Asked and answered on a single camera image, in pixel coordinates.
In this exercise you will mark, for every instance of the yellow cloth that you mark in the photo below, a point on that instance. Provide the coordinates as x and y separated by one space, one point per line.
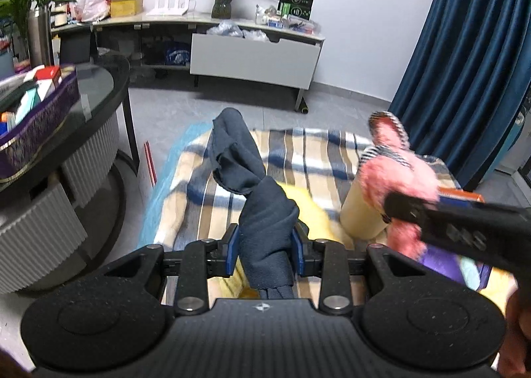
311 207

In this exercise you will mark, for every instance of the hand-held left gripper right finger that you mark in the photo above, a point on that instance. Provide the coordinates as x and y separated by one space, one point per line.
299 251

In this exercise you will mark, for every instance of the steel thermos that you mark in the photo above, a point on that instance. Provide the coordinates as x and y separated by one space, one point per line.
40 37

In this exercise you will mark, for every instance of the beige cylindrical container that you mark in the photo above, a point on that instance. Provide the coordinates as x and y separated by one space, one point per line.
361 216

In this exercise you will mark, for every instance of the dark blue bag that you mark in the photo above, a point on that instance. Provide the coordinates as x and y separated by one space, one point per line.
177 53

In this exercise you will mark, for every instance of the green and black box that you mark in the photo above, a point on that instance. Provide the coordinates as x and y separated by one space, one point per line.
295 7

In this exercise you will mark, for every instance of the grey television cabinet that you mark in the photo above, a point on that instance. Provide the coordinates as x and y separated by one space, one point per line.
137 23

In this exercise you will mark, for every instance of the yellow box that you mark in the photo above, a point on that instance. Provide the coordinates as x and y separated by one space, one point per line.
126 5

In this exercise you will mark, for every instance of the plaid blanket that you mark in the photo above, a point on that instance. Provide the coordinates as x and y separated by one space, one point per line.
298 153

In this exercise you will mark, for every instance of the clear plastic bags in drawer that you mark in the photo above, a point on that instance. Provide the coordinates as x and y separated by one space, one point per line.
232 31

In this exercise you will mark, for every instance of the person's right hand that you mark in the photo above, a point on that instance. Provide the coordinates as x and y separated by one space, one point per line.
516 336

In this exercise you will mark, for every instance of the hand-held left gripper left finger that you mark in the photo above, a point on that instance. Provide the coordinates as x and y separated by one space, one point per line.
232 251

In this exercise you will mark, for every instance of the blue curtain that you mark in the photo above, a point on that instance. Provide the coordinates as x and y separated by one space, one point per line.
464 50

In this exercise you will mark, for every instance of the white and red plastic bag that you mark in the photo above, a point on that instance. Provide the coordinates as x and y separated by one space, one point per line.
94 4

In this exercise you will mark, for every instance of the red stick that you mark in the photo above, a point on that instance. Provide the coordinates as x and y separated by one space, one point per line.
152 162
147 162

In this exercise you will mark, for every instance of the clutter of small packets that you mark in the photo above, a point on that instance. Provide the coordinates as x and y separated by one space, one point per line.
290 24

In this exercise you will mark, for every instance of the pink fluffy sock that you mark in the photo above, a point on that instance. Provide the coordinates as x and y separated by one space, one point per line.
390 178

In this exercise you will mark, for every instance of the small red box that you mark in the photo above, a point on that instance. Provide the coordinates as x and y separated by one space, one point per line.
49 72

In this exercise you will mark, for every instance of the dark blue cloth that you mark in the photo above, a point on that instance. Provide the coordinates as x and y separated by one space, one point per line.
265 216

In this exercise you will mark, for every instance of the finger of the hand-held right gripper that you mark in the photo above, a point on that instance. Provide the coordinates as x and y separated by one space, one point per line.
404 207
456 200

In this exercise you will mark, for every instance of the black rolled tube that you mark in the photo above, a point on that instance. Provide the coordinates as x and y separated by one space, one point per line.
305 107

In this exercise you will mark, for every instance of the black panel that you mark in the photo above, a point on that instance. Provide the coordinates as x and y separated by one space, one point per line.
79 46

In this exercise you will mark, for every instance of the white router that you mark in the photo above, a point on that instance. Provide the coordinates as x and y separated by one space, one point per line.
168 8

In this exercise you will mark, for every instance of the white cabinet drawer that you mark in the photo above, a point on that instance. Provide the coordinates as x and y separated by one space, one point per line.
253 60

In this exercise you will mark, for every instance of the purple patterned box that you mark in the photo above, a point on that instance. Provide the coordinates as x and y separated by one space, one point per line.
37 124

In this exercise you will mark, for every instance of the round glass coffee table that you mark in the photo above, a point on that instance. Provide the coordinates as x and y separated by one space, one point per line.
95 83

